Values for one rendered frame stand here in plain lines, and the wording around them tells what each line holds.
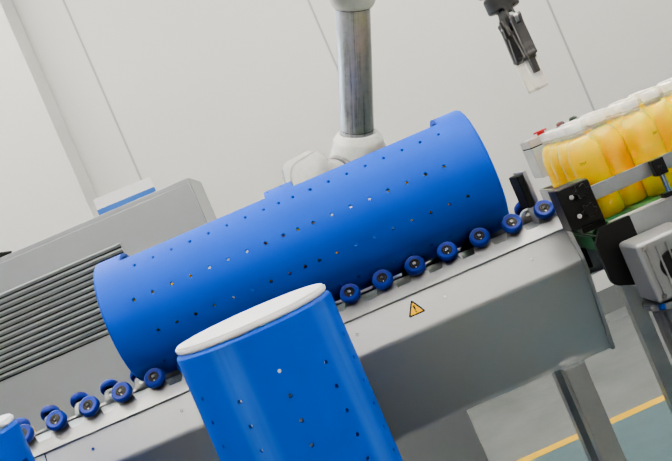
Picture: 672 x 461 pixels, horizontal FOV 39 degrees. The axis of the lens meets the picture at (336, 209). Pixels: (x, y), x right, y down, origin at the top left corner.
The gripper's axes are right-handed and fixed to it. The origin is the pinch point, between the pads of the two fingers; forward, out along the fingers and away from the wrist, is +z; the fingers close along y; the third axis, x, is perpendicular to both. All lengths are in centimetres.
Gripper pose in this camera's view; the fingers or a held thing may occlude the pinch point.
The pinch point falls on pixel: (533, 77)
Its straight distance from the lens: 222.5
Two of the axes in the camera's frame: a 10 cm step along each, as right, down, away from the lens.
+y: 0.3, 0.0, -10.0
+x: 9.2, -4.0, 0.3
